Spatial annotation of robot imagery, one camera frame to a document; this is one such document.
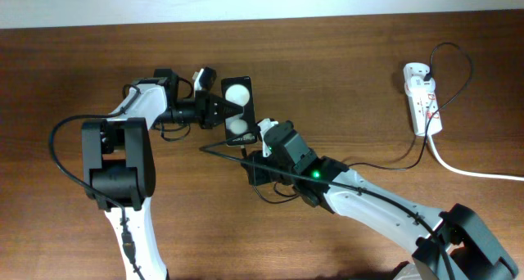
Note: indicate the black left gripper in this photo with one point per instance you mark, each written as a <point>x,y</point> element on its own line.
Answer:
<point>206,109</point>

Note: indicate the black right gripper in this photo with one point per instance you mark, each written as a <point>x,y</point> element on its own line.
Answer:
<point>258,175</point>

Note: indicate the black smartphone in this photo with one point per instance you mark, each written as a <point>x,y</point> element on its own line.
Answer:
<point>239,127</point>

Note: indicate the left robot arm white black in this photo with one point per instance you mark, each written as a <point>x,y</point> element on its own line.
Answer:
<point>119,168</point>

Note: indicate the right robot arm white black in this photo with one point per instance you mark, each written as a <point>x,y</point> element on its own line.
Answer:
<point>453,244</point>

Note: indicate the white power strip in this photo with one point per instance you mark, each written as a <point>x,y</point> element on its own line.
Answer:
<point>424,111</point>

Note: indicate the white USB wall charger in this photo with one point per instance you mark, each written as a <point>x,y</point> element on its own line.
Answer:
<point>415,76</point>

